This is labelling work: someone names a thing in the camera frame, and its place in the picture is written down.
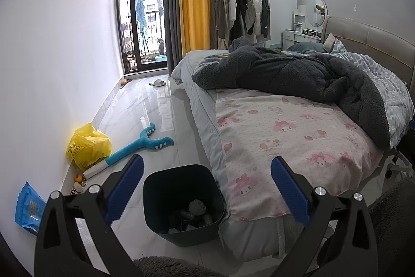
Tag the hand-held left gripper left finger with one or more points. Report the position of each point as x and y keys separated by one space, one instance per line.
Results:
x=124 y=189

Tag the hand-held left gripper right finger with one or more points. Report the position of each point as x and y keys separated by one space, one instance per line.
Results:
x=290 y=192

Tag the dark plastic trash bin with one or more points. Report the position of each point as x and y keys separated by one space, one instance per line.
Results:
x=162 y=199

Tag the small toy figures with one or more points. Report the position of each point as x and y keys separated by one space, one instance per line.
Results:
x=77 y=189

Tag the yellow rubber duck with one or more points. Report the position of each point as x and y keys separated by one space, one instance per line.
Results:
x=78 y=178

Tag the blue plush back scratcher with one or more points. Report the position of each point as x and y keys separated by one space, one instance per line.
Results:
x=146 y=145

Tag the yellow plastic bag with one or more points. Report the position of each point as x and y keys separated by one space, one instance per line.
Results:
x=87 y=147

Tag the pink printed blanket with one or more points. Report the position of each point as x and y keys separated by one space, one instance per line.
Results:
x=291 y=134

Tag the large blue wipes pack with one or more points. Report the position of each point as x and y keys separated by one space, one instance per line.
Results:
x=27 y=209

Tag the person's grey fleece clothing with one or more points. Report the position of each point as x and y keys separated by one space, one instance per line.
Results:
x=392 y=225

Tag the pale slipper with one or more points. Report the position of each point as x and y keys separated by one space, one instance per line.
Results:
x=157 y=83

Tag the swivel chair base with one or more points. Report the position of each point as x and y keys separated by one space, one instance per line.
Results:
x=400 y=168

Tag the dark grey fleece blanket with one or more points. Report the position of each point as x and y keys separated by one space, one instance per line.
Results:
x=291 y=72

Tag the blue basin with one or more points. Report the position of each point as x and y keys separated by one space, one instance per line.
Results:
x=161 y=57

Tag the dark teal pillow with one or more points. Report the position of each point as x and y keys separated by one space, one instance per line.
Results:
x=306 y=47

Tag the grey cat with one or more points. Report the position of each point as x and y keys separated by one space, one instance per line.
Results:
x=160 y=45

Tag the blue wave-pattern quilt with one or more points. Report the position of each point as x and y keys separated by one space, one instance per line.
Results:
x=382 y=69

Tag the white vanity dresser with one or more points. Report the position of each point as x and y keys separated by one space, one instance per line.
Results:
x=291 y=38

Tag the small beige pillow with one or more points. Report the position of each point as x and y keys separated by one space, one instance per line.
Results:
x=329 y=43

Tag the white desktop organiser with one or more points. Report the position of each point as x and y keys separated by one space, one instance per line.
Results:
x=299 y=20

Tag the beige padded headboard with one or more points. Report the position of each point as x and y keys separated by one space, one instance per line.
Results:
x=373 y=37

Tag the dark grey hanging vest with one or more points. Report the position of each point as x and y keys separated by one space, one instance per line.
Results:
x=265 y=14

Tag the round vanity mirror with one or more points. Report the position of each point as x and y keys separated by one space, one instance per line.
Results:
x=313 y=11

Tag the brown sliding glass door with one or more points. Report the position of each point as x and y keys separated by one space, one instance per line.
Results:
x=124 y=4

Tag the white hanging jacket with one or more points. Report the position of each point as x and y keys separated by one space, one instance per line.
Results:
x=254 y=11

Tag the blue hanging garment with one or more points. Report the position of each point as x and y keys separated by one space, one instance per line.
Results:
x=140 y=4

